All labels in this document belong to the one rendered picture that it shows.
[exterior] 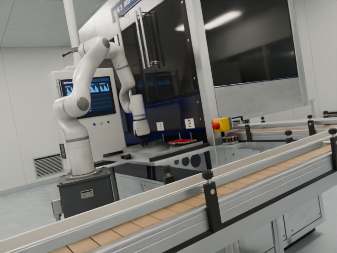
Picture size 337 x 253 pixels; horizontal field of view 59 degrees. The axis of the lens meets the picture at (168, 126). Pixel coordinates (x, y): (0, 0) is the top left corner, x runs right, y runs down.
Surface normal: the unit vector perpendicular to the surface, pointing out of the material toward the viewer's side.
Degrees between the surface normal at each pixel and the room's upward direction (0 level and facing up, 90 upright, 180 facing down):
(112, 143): 90
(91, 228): 90
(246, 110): 90
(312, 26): 90
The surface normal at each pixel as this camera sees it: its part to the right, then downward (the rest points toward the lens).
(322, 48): -0.81, 0.17
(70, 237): 0.56, -0.05
